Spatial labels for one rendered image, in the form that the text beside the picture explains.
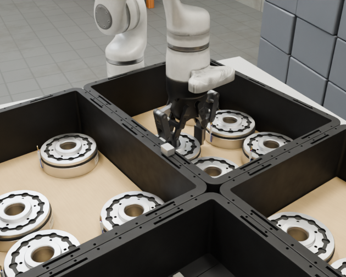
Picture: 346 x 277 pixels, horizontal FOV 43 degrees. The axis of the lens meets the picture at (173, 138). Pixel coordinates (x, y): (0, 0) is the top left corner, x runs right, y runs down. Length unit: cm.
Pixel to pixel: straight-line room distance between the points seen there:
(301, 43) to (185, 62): 186
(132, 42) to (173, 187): 48
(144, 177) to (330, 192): 32
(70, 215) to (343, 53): 178
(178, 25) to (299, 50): 191
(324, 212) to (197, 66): 31
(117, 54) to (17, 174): 37
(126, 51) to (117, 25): 7
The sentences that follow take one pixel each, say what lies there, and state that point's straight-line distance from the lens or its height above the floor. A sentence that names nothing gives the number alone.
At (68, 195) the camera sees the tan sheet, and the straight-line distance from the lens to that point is 77.
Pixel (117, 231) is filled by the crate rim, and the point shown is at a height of 93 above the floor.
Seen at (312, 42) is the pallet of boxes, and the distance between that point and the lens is 247.
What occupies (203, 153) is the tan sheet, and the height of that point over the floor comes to 83.
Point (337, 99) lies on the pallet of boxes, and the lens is 235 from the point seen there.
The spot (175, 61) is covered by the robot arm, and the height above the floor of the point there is 103.
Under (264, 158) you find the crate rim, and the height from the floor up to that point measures 93.
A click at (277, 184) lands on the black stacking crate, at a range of 69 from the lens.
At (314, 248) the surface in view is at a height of 86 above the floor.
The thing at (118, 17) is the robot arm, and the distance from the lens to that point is 98.
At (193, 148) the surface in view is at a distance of 81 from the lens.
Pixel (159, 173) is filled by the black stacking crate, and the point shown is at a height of 90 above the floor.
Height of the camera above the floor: 131
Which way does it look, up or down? 32 degrees down
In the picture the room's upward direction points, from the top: straight up
